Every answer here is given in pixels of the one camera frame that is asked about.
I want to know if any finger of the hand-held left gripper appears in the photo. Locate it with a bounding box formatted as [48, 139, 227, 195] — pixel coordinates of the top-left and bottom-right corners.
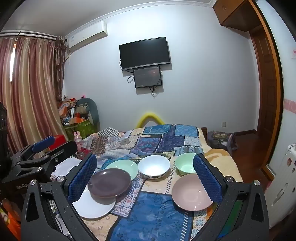
[9, 136, 55, 163]
[17, 140, 78, 176]

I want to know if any brown wooden door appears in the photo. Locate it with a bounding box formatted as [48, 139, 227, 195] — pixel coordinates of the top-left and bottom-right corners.
[251, 30, 278, 169]

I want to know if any yellow foam noodle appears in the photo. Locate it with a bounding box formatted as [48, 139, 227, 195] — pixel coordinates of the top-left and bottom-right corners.
[135, 112, 165, 128]

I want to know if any green storage box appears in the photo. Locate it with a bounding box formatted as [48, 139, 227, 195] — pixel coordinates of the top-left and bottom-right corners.
[64, 118, 94, 141]

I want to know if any white bowl with black spots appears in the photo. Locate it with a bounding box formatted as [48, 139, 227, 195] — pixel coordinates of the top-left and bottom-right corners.
[138, 155, 171, 180]

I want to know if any purple plate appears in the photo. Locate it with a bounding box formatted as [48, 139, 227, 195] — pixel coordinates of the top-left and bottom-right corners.
[87, 168, 132, 198]

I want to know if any brown wooden overhead cabinet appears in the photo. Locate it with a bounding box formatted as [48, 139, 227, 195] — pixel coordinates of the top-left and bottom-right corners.
[213, 0, 257, 32]

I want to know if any pile of cardboard boxes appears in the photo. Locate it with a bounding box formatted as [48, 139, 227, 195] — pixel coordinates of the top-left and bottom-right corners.
[58, 95, 90, 126]

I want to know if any light green plate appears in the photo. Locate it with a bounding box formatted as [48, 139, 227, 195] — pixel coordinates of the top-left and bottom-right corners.
[105, 159, 139, 181]

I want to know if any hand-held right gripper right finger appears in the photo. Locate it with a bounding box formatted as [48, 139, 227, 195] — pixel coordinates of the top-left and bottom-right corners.
[192, 153, 270, 241]

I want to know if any black wall television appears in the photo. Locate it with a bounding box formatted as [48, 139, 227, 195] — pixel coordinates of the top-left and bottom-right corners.
[119, 37, 172, 71]

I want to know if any red box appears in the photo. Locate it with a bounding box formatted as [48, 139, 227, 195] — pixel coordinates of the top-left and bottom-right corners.
[47, 134, 66, 151]

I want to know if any white suitcase with stickers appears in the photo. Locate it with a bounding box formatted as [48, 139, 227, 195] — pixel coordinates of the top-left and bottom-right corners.
[264, 144, 296, 229]

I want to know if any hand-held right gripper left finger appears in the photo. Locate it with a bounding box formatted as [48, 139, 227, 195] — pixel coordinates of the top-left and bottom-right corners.
[21, 153, 100, 241]

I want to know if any pink bowl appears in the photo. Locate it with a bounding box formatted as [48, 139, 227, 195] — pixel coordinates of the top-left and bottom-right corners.
[171, 173, 214, 212]

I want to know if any small black monitor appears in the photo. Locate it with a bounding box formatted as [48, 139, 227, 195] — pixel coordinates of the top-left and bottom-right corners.
[133, 66, 162, 89]

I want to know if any patterned backpack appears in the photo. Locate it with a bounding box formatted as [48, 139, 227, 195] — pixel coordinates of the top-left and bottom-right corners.
[207, 130, 238, 151]

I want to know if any white air conditioner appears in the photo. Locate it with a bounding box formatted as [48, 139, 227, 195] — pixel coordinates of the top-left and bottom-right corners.
[65, 21, 108, 54]

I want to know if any white wardrobe with pink hearts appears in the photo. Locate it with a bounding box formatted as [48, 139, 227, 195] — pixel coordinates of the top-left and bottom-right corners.
[254, 0, 296, 230]

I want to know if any light green bowl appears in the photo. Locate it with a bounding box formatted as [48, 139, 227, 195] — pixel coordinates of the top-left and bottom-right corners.
[174, 153, 199, 175]

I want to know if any grey cushion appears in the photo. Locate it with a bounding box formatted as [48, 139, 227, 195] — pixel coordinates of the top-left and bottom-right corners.
[76, 98, 101, 130]

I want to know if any pink bunny toy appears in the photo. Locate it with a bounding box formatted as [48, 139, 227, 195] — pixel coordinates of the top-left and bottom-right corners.
[73, 131, 84, 151]

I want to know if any striped brown curtain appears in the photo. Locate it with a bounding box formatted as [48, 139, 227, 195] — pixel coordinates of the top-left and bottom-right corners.
[0, 31, 66, 160]

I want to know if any blue patchwork blanket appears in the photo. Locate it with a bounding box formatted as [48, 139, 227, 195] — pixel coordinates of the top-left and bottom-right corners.
[50, 123, 208, 241]

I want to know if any white plate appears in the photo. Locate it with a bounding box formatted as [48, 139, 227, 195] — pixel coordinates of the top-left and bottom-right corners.
[72, 190, 116, 219]

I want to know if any white paper sheet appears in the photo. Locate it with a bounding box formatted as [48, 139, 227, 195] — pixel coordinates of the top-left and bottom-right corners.
[52, 158, 81, 180]

